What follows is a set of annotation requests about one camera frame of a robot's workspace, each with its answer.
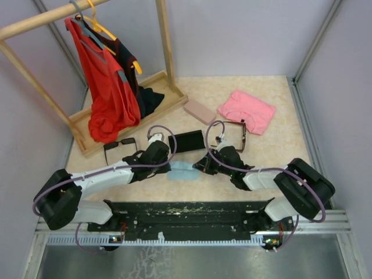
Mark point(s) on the pink folded t-shirt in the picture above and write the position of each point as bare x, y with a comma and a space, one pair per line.
245, 108

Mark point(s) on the black glasses case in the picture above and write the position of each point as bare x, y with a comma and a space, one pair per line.
186, 142

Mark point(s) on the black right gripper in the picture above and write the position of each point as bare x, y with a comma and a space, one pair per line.
205, 165

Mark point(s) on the red tank top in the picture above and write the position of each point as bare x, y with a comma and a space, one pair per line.
114, 108

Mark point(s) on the tortoiseshell brown sunglasses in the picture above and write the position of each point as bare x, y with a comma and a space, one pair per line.
234, 132

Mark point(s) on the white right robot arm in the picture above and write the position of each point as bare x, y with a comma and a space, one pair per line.
305, 191

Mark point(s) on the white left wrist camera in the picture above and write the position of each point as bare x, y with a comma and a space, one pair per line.
156, 137

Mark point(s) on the dark navy garment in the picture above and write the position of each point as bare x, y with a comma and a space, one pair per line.
147, 99

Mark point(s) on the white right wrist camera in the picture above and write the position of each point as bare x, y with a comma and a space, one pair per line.
221, 143

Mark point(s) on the grey clothes hanger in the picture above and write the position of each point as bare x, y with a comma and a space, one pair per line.
96, 59

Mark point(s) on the yellow clothes hanger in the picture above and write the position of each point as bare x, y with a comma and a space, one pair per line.
97, 27

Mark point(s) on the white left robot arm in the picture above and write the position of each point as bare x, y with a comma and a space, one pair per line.
61, 200

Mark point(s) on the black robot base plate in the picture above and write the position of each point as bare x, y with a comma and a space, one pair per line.
193, 223

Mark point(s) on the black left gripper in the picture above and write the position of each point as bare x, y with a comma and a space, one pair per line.
164, 169

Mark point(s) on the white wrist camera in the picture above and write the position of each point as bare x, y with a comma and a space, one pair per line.
156, 137
221, 143

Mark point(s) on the light blue cleaning cloth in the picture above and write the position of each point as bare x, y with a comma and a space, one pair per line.
182, 171

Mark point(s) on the pink glasses case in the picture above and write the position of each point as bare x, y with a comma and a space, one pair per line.
200, 112

